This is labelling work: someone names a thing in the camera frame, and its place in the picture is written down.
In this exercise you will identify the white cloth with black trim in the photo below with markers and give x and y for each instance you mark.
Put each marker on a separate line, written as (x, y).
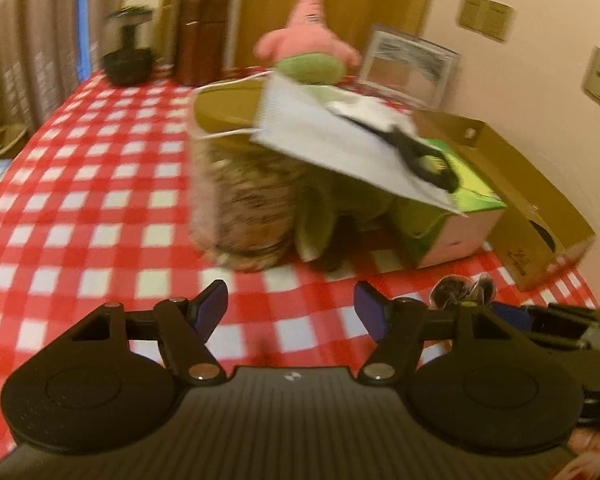
(375, 115)

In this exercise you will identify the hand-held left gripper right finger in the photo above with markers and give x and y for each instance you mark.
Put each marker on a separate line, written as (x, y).
(367, 305)

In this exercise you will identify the brown wooden canister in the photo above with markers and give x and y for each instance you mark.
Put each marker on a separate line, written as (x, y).
(200, 40)

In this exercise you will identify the pink starfish plush toy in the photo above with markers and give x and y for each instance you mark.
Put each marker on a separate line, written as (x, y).
(305, 35)

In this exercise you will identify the beige wall switch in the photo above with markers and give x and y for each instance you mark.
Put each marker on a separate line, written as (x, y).
(472, 12)
(500, 21)

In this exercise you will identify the plastic jar with tan lid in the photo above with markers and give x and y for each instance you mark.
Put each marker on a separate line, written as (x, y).
(245, 210)

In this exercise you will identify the cardboard box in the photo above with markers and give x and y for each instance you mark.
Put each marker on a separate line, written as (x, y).
(520, 195)

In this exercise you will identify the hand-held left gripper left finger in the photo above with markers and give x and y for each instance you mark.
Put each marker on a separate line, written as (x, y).
(212, 305)

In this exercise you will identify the clear picture frame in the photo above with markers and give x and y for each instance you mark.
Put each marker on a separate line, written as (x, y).
(405, 67)

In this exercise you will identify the shiny crumpled wrapper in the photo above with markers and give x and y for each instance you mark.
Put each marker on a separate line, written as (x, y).
(452, 290)

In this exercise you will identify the woven basket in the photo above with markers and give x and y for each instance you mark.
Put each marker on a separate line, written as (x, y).
(5, 142)

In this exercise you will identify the glass jar with dark contents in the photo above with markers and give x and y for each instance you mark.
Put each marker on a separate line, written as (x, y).
(127, 67)

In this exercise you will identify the red checkered tablecloth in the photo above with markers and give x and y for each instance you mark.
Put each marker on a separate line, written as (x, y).
(80, 210)

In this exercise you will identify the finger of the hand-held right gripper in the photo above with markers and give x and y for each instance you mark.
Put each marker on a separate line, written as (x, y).
(512, 317)

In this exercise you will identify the white face mask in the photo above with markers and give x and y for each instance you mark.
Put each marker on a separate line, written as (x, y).
(320, 135)

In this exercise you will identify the sheer patterned curtain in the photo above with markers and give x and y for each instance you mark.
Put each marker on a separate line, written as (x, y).
(30, 35)

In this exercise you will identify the green tissue box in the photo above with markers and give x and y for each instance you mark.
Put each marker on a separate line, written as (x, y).
(460, 240)

